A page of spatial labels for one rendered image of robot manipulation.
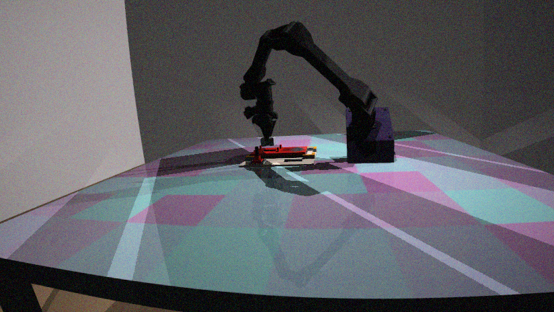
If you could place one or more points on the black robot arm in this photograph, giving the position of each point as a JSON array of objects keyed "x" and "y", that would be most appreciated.
[{"x": 297, "y": 40}]

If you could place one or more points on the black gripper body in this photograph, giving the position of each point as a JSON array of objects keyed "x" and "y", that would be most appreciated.
[{"x": 266, "y": 114}]

